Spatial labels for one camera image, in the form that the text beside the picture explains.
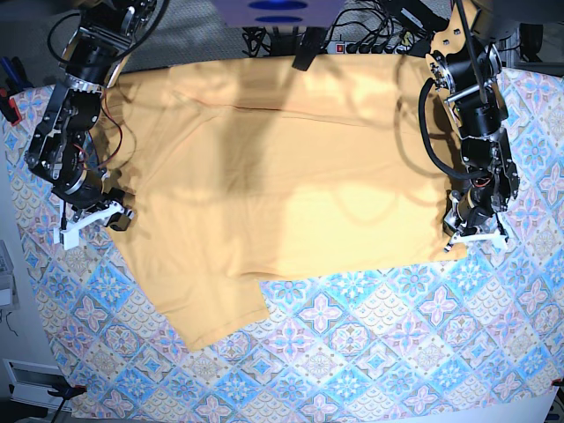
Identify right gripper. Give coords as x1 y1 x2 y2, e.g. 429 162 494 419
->
52 174 135 232

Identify yellow T-shirt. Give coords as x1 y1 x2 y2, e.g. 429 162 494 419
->
107 55 466 350

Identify black clamp on table edge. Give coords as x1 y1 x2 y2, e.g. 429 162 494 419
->
292 26 327 71

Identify blue patterned tablecloth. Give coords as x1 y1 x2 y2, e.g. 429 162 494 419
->
1 70 563 422

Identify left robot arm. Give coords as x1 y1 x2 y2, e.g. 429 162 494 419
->
418 1 520 252

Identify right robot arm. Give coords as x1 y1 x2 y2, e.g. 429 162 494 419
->
24 1 169 232

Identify red clamp left edge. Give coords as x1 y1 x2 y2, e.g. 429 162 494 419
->
0 88 22 126

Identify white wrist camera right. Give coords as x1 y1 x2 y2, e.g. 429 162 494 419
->
53 202 124 251

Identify aluminium rail with clamp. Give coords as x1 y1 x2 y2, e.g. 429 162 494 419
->
2 359 86 411

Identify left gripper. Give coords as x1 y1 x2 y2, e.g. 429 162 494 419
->
443 187 500 252

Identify tangled black cables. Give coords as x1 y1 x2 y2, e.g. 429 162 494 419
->
240 0 424 58

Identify white power strip red switch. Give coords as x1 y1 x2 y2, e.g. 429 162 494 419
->
325 41 408 55

